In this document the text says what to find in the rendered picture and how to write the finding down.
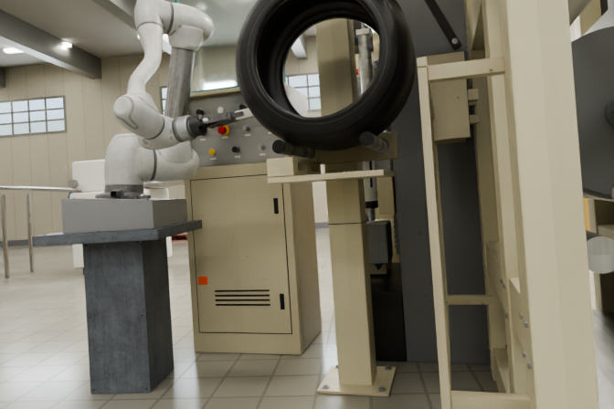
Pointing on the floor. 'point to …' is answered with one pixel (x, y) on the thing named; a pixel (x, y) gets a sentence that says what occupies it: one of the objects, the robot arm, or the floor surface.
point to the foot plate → (385, 374)
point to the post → (345, 201)
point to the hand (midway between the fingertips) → (244, 113)
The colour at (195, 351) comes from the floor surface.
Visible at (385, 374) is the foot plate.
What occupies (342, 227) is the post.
